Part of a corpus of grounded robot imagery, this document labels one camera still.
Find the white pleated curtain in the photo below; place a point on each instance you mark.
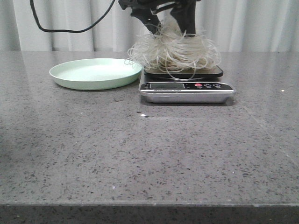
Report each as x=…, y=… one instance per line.
x=234, y=25

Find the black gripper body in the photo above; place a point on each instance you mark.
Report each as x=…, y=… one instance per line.
x=154, y=4

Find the white vermicelli noodle bundle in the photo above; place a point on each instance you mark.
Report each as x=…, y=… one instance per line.
x=171, y=51

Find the black silver kitchen scale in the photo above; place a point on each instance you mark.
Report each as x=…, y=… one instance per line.
x=187, y=86

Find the light green round plate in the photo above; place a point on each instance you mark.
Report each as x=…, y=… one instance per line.
x=96, y=73

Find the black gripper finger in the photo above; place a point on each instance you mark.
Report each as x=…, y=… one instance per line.
x=149, y=20
x=184, y=14

